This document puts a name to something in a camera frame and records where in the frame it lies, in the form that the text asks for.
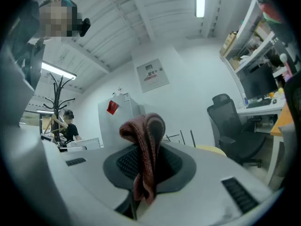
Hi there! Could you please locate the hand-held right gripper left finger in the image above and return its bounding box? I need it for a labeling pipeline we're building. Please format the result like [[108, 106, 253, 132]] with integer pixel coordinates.
[[60, 143, 142, 226]]

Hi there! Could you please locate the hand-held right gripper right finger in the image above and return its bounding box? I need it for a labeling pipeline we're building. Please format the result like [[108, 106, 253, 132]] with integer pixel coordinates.
[[137, 143, 275, 226]]

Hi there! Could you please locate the brown cloth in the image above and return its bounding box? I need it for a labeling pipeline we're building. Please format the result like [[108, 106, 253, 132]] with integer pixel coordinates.
[[119, 113, 166, 206]]

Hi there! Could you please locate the round wooden side table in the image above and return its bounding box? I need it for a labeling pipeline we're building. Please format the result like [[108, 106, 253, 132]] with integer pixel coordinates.
[[195, 144, 228, 157]]

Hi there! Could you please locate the silver refrigerator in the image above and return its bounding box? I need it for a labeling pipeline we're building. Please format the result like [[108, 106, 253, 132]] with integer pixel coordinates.
[[97, 93, 142, 148]]

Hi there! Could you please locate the red paper decoration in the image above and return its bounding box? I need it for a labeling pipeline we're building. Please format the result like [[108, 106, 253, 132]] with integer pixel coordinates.
[[106, 100, 120, 115]]

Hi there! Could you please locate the black office chair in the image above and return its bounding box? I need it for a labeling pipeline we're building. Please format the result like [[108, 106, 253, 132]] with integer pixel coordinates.
[[206, 93, 268, 168]]

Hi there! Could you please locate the black coat rack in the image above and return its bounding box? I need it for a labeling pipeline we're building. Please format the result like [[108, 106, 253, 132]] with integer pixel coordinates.
[[43, 72, 76, 148]]

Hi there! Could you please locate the white desk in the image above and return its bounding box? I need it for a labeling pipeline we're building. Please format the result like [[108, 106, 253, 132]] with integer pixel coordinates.
[[236, 100, 286, 134]]

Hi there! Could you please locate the black keyboard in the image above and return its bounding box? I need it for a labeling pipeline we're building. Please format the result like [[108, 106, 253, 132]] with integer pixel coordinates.
[[246, 99, 272, 109]]

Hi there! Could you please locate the orange wooden desk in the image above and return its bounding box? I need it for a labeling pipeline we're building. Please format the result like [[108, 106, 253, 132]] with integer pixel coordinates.
[[265, 102, 296, 190]]

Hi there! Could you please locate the ceiling tube light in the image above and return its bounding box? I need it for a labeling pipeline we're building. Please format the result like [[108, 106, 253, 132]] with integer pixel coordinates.
[[41, 61, 77, 80], [195, 0, 206, 18]]

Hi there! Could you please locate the white electrical panel box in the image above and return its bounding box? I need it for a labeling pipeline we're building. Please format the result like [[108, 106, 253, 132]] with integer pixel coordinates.
[[136, 58, 170, 93]]

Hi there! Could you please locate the black monitor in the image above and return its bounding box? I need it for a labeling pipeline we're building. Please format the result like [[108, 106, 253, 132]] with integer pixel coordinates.
[[238, 64, 279, 101]]

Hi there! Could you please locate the cardboard box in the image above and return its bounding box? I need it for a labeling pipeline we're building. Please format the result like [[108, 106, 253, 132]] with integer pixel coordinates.
[[223, 32, 237, 56]]

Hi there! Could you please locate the white shelving unit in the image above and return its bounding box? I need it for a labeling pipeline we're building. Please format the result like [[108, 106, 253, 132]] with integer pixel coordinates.
[[220, 0, 297, 98]]

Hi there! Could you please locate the person's black shirt torso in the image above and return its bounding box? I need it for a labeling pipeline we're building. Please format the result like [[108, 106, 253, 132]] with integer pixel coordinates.
[[7, 0, 47, 90]]

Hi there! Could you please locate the person's head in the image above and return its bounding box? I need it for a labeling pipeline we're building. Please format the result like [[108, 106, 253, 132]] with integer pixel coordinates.
[[39, 0, 83, 39]]

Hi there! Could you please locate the black head-worn camera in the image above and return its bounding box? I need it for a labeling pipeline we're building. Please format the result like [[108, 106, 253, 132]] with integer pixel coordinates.
[[79, 17, 91, 37]]

